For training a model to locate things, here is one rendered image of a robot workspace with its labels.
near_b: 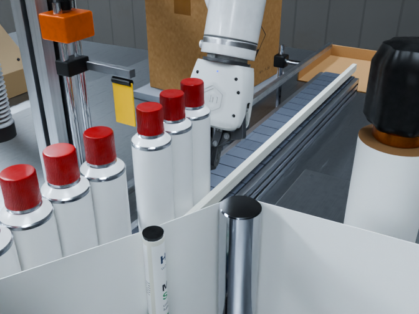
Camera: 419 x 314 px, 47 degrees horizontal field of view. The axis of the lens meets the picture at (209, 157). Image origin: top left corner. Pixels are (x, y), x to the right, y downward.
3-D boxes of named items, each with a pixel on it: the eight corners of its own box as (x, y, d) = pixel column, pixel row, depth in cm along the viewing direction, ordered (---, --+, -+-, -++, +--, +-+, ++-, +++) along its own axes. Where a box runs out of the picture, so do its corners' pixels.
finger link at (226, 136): (210, 128, 74) (202, 170, 76) (228, 133, 73) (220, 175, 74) (219, 128, 77) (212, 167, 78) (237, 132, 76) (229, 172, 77)
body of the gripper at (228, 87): (187, 47, 73) (175, 119, 75) (247, 57, 68) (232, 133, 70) (211, 52, 79) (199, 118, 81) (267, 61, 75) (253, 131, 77)
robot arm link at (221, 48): (191, 32, 72) (187, 53, 72) (243, 40, 68) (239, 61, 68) (217, 40, 79) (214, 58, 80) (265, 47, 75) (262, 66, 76)
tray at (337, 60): (386, 97, 131) (388, 83, 129) (297, 80, 142) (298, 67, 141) (408, 68, 153) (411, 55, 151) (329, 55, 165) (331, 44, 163)
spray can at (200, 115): (199, 217, 73) (197, 90, 63) (171, 206, 76) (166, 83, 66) (216, 200, 77) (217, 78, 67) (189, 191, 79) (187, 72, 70)
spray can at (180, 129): (181, 235, 69) (177, 103, 59) (153, 224, 71) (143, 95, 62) (200, 217, 73) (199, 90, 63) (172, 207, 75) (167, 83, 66)
